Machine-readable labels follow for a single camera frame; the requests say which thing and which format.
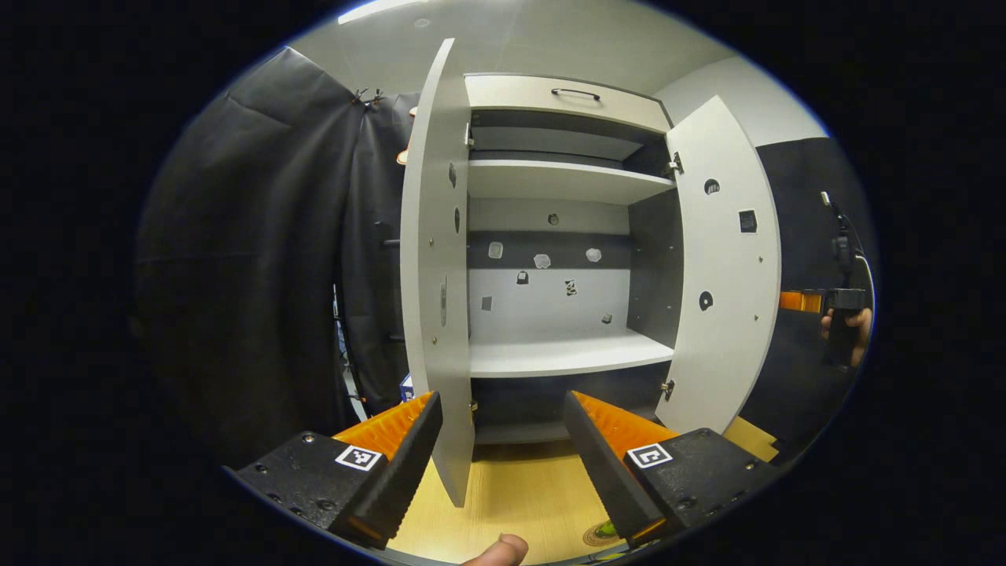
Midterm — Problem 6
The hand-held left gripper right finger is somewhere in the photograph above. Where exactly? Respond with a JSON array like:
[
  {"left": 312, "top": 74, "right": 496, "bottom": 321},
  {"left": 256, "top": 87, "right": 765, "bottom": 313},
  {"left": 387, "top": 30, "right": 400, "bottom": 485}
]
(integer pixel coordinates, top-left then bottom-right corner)
[{"left": 562, "top": 390, "right": 787, "bottom": 549}]

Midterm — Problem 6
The white cabinet drawer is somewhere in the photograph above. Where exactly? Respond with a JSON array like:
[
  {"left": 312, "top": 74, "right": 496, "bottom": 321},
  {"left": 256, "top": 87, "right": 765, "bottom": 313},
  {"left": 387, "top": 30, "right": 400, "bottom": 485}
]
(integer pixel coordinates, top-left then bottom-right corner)
[{"left": 464, "top": 73, "right": 673, "bottom": 134}]

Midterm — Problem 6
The ceiling light panel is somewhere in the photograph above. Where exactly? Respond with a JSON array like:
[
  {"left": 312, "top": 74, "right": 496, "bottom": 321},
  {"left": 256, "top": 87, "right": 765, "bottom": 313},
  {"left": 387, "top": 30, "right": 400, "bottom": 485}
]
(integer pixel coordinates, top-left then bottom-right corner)
[{"left": 338, "top": 0, "right": 429, "bottom": 24}]

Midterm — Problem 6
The white cabinet shelf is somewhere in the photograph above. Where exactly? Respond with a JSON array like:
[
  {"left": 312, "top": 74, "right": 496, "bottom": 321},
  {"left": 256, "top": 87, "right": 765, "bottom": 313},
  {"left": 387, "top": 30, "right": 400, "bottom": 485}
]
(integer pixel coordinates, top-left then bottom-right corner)
[{"left": 468, "top": 160, "right": 677, "bottom": 207}]

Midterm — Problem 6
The white grey cabinet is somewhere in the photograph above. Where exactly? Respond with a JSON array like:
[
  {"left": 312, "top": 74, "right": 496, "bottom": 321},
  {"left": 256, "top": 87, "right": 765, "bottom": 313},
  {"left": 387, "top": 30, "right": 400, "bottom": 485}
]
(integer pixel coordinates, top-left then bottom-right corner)
[{"left": 464, "top": 73, "right": 681, "bottom": 445}]

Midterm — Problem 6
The black backdrop cloth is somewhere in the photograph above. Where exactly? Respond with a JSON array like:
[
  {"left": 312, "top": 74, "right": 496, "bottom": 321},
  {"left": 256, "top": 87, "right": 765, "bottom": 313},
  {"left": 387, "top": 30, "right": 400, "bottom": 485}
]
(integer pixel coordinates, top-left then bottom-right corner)
[{"left": 134, "top": 47, "right": 877, "bottom": 465}]

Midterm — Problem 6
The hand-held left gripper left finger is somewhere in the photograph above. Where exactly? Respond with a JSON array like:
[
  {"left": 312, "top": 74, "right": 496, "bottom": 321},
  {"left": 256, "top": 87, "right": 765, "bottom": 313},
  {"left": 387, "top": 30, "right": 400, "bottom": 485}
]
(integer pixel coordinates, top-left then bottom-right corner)
[{"left": 224, "top": 391, "right": 443, "bottom": 551}]

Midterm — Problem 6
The white cabinet door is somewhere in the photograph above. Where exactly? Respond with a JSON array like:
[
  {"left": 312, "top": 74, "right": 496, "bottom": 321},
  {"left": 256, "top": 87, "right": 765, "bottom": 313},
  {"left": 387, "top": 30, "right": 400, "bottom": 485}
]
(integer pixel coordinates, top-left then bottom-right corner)
[
  {"left": 655, "top": 94, "right": 783, "bottom": 436},
  {"left": 399, "top": 37, "right": 476, "bottom": 508}
]

